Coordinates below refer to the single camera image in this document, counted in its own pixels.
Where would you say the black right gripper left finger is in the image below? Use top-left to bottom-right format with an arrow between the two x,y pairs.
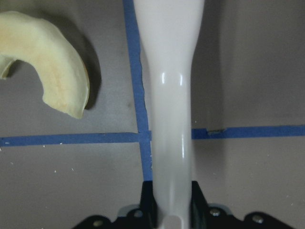
139,181 -> 158,229

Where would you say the beige hand brush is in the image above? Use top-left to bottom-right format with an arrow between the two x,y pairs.
134,0 -> 204,229

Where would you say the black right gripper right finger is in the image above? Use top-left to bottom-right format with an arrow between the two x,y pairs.
190,181 -> 209,229

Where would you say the pale melon rind slice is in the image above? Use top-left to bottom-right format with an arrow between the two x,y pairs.
0,11 -> 90,119

